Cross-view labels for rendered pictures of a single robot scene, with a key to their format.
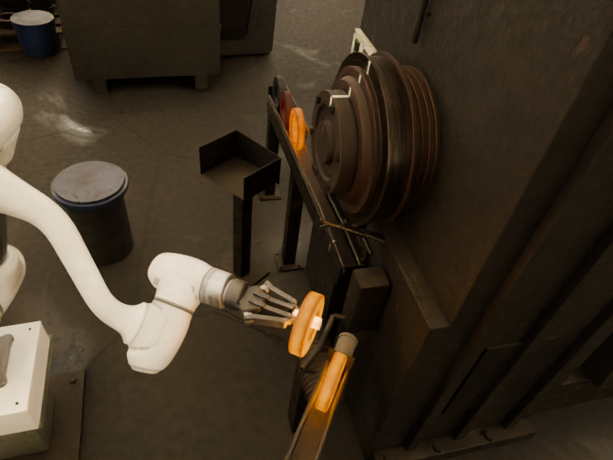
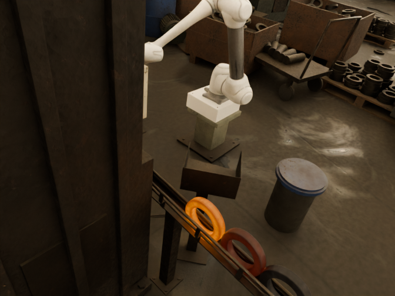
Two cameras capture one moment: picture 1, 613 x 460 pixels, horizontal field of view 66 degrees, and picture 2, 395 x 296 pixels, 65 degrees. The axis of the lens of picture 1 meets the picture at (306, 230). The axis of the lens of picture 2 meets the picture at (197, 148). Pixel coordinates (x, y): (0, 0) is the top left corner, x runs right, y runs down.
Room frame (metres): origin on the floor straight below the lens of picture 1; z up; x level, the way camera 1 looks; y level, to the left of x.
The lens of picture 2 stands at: (2.45, -0.38, 1.63)
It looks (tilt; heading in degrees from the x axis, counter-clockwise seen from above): 38 degrees down; 147
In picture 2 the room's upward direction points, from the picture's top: 9 degrees clockwise
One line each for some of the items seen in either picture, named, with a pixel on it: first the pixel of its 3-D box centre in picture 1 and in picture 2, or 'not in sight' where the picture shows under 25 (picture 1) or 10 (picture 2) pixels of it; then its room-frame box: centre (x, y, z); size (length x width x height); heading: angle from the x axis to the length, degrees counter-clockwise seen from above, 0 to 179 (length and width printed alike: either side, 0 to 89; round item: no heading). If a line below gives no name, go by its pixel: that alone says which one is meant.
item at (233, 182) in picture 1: (239, 217); (203, 209); (1.56, 0.31, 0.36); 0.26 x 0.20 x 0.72; 55
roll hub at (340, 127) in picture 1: (330, 141); not in sight; (1.12, -0.03, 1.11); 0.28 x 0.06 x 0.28; 20
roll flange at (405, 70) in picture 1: (390, 139); not in sight; (1.18, -0.20, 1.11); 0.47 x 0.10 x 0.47; 20
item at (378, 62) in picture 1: (364, 141); not in sight; (1.16, -0.12, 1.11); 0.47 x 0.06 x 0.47; 20
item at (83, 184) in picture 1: (98, 215); (291, 197); (1.58, 0.99, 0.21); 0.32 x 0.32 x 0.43
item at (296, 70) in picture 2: not in sight; (286, 44); (-0.22, 2.40, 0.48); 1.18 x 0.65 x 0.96; 10
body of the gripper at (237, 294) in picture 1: (246, 297); not in sight; (0.70, 0.12, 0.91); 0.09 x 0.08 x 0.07; 75
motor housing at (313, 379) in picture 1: (311, 399); not in sight; (0.80, -0.11, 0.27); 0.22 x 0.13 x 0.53; 20
